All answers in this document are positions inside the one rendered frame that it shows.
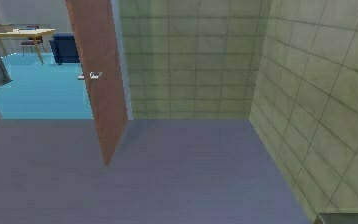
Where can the dark blue armchair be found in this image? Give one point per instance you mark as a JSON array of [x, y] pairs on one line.
[[65, 48]]

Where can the dark red chair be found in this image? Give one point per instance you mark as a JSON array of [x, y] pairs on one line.
[[32, 40]]

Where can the brown wooden room door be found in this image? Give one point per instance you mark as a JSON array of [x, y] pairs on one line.
[[102, 83]]

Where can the pale wooden table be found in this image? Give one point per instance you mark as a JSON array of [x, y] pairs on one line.
[[23, 33]]

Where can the dark grey box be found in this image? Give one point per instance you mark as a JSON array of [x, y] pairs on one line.
[[343, 218]]

